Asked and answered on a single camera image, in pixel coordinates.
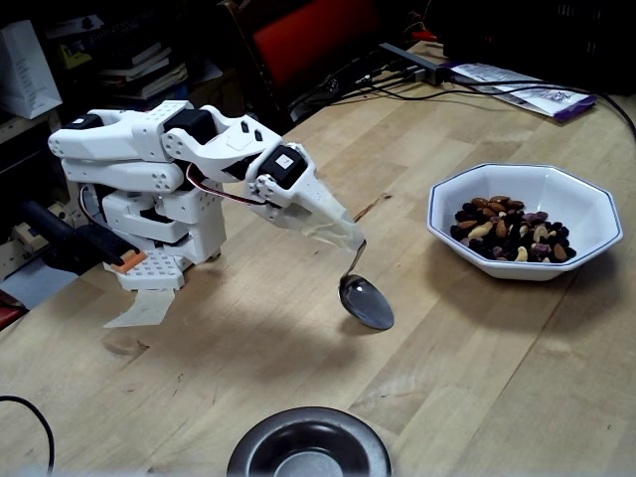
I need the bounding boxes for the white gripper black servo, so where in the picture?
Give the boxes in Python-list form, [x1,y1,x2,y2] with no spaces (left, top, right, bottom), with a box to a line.
[242,143,368,254]

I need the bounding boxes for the bent metal spoon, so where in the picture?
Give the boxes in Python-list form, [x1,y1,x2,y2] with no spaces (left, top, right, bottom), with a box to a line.
[337,239,396,331]

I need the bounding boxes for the mixed nuts and raisins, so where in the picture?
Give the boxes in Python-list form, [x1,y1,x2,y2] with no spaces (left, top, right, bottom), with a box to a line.
[449,195,577,263]

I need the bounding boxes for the dark brown round plate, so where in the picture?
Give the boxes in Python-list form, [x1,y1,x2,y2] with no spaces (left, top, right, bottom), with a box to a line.
[227,405,393,477]

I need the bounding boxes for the white octagonal bowl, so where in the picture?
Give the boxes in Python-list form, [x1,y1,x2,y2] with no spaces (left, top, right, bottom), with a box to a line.
[426,162,624,282]

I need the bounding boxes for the beige masking tape piece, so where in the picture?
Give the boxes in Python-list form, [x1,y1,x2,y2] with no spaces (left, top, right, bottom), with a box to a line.
[102,286,176,330]

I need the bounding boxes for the grey usb hub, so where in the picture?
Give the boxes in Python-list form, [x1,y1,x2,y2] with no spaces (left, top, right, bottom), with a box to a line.
[379,42,451,86]

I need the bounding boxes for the pale paperback book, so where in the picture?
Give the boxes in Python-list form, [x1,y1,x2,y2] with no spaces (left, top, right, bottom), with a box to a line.
[98,62,190,100]

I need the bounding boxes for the black clamp orange pad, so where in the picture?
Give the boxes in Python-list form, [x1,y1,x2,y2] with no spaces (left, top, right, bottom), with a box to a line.
[19,199,149,275]

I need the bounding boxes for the dark hardcover book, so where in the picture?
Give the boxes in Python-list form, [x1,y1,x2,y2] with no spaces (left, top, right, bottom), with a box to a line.
[96,42,173,80]

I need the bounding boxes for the purple white paper packet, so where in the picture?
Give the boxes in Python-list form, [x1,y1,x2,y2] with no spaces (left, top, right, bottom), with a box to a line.
[449,62,598,124]

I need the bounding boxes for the dark printed box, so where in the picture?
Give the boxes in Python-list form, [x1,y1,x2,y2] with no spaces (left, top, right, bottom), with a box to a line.
[44,12,170,41]

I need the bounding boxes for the yellow black small box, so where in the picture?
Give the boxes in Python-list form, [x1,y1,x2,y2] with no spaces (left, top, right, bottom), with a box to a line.
[58,42,94,71]

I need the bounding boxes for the white paper bag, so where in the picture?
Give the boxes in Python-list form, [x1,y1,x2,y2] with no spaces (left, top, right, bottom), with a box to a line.
[0,19,65,121]

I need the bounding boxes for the red padded seat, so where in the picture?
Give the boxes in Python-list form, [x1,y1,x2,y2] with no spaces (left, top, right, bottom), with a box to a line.
[0,303,27,333]

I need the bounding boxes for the thin black cable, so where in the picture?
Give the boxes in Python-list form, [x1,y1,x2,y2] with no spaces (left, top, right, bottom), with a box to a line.
[0,395,56,474]
[367,81,597,103]

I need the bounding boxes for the black usb cable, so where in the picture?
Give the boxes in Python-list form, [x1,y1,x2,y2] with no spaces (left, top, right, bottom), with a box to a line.
[342,68,423,100]
[290,58,406,110]

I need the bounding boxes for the red alligator clip wires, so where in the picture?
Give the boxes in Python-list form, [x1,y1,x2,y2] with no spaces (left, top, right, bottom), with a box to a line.
[402,0,441,44]

